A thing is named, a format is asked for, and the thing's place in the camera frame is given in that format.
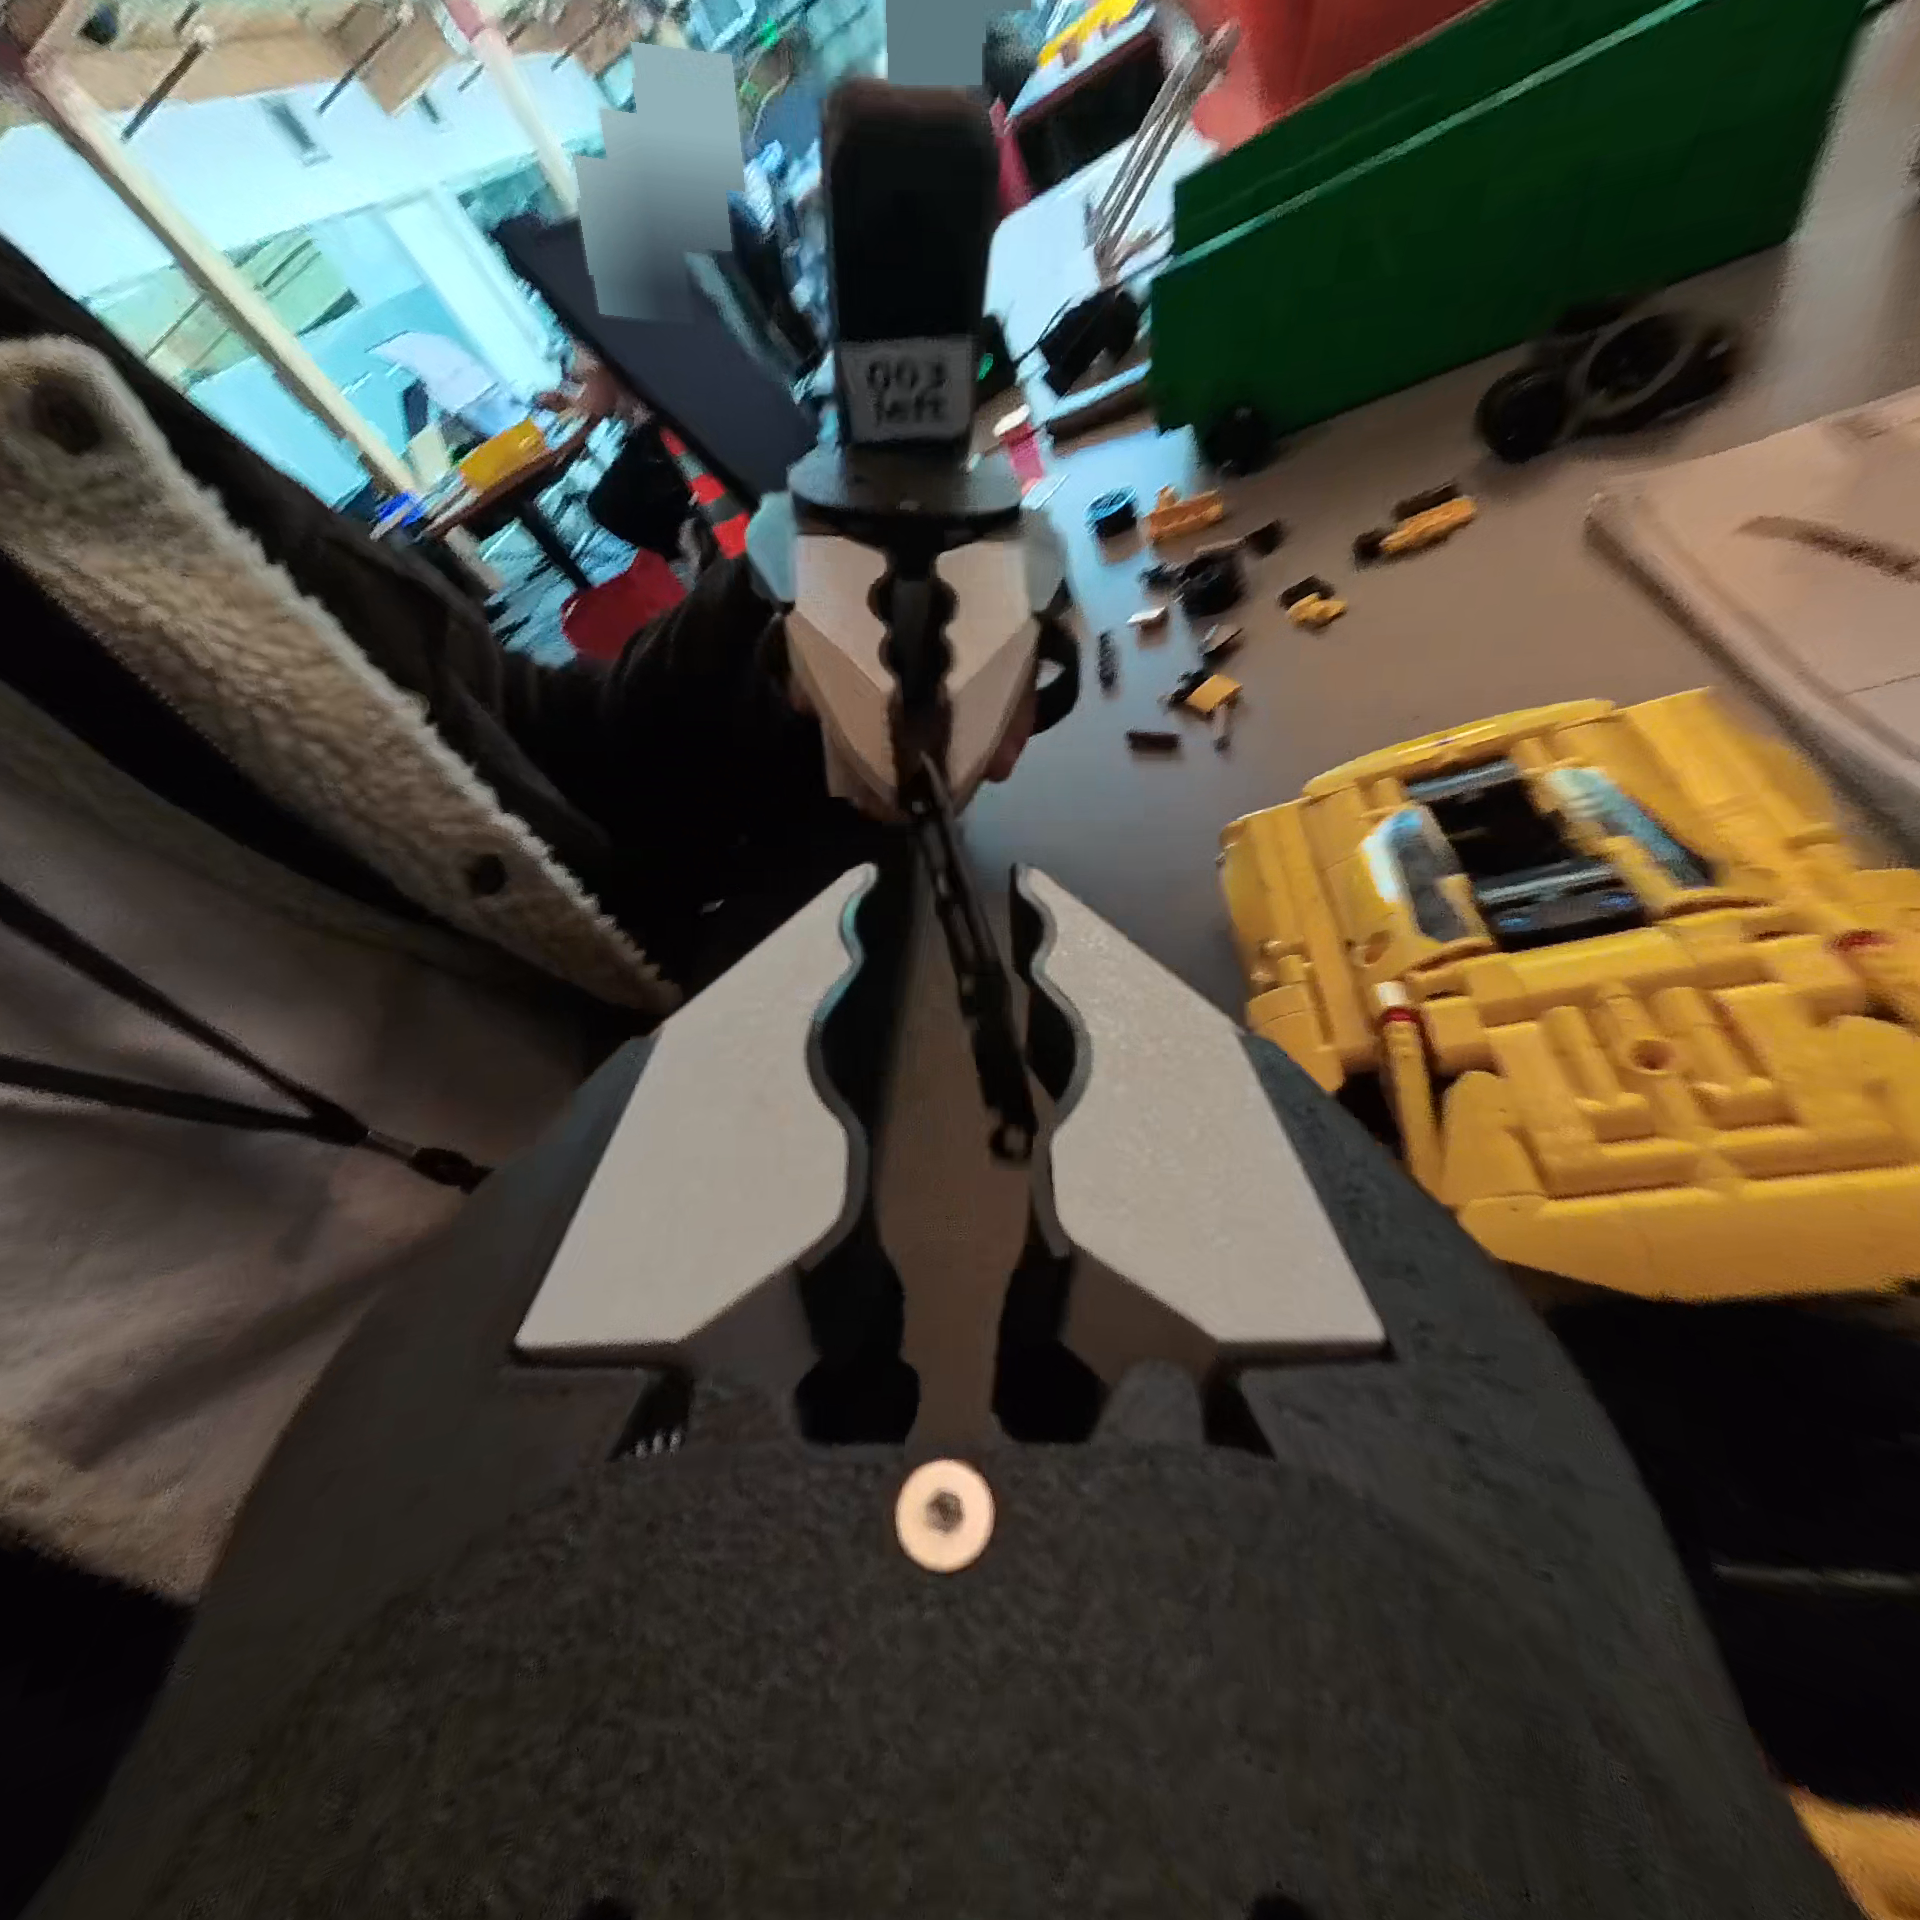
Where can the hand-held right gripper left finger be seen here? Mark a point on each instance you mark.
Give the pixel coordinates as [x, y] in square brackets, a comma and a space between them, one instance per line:
[705, 1158]

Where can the stack of black toy wheels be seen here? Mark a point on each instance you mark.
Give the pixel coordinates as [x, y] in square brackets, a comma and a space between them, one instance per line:
[1613, 374]

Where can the cream hoodie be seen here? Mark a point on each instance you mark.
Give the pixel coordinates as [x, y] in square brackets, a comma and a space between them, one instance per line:
[151, 1321]

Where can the green plastic bin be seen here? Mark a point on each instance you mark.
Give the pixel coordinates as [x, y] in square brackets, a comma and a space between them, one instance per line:
[1470, 196]

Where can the open instruction booklet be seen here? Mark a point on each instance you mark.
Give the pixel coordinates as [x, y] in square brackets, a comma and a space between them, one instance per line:
[1771, 571]

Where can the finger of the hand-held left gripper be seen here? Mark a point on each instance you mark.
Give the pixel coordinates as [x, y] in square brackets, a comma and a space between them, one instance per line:
[990, 661]
[842, 647]

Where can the single black toy wheel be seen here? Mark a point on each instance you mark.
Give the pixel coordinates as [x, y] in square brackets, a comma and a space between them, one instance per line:
[1238, 441]

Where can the scattered small brick pieces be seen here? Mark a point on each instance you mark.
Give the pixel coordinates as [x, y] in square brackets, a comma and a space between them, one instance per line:
[1206, 578]

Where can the yellow brick toy car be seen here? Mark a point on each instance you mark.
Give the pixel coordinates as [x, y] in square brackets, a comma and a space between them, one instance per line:
[1621, 1050]

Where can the black curved brick piece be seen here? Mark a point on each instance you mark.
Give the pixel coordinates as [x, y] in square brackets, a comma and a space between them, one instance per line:
[969, 962]

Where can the grey desk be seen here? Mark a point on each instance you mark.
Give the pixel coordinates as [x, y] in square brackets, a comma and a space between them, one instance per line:
[1498, 661]

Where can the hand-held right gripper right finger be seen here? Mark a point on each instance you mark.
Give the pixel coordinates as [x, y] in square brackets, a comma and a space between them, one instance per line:
[1199, 1169]

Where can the person's left forearm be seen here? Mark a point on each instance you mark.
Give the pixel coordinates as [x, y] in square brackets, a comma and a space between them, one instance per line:
[675, 736]

